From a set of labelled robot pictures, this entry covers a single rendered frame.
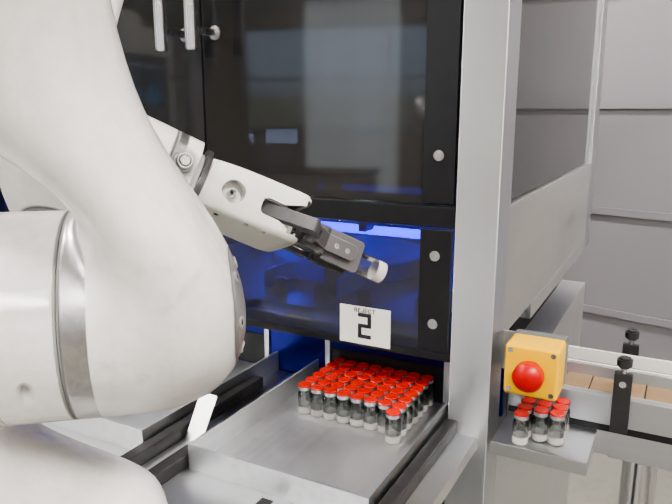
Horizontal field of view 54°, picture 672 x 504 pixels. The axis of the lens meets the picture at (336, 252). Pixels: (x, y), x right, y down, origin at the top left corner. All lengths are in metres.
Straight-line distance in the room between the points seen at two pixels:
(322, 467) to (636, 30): 2.48
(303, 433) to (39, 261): 0.68
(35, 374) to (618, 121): 2.84
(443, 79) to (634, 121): 2.17
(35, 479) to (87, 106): 0.22
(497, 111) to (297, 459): 0.53
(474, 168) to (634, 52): 2.19
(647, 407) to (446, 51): 0.57
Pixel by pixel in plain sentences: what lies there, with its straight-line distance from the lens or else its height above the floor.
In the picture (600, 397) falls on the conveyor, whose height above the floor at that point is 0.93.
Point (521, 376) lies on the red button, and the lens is 0.90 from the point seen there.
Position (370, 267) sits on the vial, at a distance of 0.66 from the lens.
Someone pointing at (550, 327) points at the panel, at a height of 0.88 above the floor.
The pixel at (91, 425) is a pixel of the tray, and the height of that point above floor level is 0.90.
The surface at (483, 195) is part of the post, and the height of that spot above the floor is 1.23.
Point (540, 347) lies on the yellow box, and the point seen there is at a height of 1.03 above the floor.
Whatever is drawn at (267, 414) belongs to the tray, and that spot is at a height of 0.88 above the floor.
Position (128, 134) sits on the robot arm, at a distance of 0.32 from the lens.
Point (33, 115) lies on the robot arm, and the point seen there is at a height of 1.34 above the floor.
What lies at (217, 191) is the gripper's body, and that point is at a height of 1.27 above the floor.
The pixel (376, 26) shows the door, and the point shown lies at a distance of 0.96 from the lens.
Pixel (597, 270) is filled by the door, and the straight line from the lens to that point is 3.14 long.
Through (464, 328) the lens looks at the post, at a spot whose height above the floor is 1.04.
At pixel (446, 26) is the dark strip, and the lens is 0.92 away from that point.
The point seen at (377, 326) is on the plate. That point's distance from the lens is 0.99.
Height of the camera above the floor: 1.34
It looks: 12 degrees down
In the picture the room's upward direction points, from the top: straight up
